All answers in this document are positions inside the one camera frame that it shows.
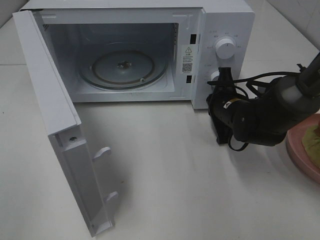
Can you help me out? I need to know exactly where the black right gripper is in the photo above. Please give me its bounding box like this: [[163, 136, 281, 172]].
[[206, 67, 249, 145]]

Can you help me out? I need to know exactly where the pink plate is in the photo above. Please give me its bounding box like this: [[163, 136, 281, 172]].
[[285, 113, 320, 183]]

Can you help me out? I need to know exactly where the sandwich with green lettuce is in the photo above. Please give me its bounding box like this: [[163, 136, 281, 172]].
[[301, 125, 320, 166]]

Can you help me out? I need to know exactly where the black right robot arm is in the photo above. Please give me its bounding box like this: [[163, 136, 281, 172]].
[[206, 55, 320, 152]]

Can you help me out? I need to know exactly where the lower white microwave knob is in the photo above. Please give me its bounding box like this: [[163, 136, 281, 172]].
[[207, 70, 220, 86]]

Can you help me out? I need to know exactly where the white microwave knob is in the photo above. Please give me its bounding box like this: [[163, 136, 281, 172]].
[[207, 70, 220, 86], [215, 36, 236, 60]]

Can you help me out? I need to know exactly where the upper white microwave knob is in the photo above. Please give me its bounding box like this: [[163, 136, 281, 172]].
[[215, 36, 236, 60]]

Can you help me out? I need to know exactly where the white warning label sticker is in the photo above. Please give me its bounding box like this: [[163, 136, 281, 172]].
[[180, 44, 197, 75]]

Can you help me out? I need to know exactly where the white microwave oven body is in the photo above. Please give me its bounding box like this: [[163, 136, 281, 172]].
[[18, 0, 255, 109]]

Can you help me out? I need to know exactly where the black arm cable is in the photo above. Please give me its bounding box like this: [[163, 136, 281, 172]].
[[209, 63, 308, 152]]

